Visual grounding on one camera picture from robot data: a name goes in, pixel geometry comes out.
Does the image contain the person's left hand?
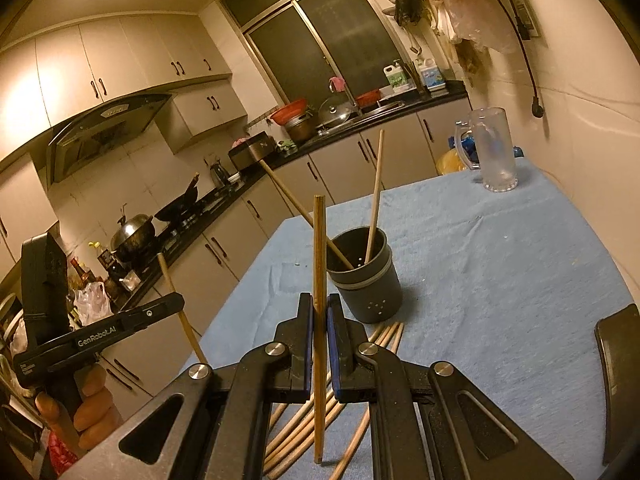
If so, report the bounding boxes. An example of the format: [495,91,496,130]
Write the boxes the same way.
[35,366,120,458]

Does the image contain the glass pot lid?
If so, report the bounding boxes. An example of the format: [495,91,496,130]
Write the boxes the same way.
[317,97,353,126]

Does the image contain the black gas stove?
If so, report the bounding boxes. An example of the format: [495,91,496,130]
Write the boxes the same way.
[150,187,236,261]

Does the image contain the blue tablecloth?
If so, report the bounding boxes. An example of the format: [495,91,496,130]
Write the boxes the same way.
[185,157,636,480]

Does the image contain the blue label detergent bottle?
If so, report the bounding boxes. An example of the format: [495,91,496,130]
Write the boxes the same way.
[419,57,446,88]

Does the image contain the hanging plastic bags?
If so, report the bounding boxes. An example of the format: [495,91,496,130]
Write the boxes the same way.
[390,0,521,53]

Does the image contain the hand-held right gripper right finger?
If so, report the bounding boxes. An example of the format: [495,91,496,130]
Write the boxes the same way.
[326,294,576,480]

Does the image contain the dark grey chopstick holder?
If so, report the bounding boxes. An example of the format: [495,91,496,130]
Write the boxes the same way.
[326,226,404,324]

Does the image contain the cream upper wall cabinets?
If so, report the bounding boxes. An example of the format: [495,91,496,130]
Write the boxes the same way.
[0,12,249,156]

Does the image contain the blue plastic bag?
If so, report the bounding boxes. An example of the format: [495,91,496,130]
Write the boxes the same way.
[455,120,523,158]

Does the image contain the white plastic bag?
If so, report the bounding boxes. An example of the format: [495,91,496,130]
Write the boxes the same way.
[74,282,113,326]

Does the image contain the bunch of wooden chopsticks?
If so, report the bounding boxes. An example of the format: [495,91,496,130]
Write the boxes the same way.
[260,321,405,480]

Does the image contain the dark chair back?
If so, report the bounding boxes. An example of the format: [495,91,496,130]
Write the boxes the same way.
[595,304,640,466]

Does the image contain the wall power socket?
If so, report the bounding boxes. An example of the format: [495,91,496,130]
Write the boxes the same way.
[515,0,541,38]

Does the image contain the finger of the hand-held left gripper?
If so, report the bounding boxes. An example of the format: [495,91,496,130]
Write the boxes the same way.
[119,292,185,339]

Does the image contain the green label detergent bottle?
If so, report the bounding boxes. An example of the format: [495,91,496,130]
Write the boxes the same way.
[384,60,411,92]

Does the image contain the metal box appliance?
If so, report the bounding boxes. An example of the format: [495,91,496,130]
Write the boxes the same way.
[229,131,276,170]

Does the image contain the black range hood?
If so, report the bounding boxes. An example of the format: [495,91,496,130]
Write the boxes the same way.
[47,92,173,183]

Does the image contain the cream lower kitchen cabinets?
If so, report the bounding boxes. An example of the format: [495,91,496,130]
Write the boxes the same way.
[97,100,468,406]

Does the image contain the tan wooden chopstick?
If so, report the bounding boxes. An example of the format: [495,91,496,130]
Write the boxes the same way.
[256,156,354,269]
[365,129,385,264]
[312,195,327,463]
[156,252,210,365]

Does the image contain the black cable with plug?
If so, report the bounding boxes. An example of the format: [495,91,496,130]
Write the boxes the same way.
[480,0,546,120]

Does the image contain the red plastic basin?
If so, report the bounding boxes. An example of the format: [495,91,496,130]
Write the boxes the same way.
[270,99,307,126]

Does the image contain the frosted glass beer mug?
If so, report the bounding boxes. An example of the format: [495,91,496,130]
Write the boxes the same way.
[454,107,521,192]

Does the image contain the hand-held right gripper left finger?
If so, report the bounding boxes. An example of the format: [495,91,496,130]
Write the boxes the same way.
[60,292,315,480]

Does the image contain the yellow plastic bag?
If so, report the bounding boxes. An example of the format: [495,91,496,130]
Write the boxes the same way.
[435,150,473,176]

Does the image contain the steel pot with lid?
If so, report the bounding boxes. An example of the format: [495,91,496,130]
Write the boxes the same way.
[110,214,157,261]

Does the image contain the black wok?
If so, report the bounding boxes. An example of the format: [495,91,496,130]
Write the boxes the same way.
[155,174,201,222]

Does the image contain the dark sauce bottle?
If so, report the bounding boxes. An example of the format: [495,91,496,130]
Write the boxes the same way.
[97,247,116,281]

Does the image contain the brown cooking pot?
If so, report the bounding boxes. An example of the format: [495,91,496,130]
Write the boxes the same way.
[285,115,318,143]

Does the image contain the dark sliding window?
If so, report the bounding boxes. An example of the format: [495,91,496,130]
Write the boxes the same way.
[220,0,408,106]

